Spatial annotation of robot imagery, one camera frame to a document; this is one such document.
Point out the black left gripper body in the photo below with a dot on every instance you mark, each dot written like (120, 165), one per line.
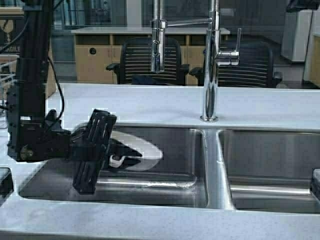
(60, 140)

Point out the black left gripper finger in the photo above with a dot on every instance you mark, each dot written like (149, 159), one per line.
(138, 164)
(118, 150)

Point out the white pan with beige handle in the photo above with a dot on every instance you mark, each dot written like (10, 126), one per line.
(145, 147)

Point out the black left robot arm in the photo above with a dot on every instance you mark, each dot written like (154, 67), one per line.
(35, 134)

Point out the black mesh office chair left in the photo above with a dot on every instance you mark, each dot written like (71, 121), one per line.
(135, 60)

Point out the black mesh office chair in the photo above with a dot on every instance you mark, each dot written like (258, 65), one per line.
(255, 68)
(135, 60)

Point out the wooden background counter cabinet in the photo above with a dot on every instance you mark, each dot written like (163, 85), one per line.
(113, 55)

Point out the stainless steel double sink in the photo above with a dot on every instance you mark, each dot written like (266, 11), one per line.
(230, 169)

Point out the chrome kitchen faucet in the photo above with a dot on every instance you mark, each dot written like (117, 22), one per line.
(214, 55)

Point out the cardboard box with fragile label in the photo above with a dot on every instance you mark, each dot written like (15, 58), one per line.
(11, 24)

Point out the black mesh office chair right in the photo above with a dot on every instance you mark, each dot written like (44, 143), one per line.
(255, 68)

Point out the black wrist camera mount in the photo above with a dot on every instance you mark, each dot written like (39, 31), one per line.
(90, 151)

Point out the black bracket left edge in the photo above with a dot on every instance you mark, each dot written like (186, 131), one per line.
(6, 182)

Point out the black bracket edge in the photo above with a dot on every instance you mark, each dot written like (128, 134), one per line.
(315, 183)
(6, 182)

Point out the white wire dish rack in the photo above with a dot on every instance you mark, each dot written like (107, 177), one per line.
(8, 64)

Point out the black bracket right edge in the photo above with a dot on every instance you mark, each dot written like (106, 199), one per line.
(315, 183)

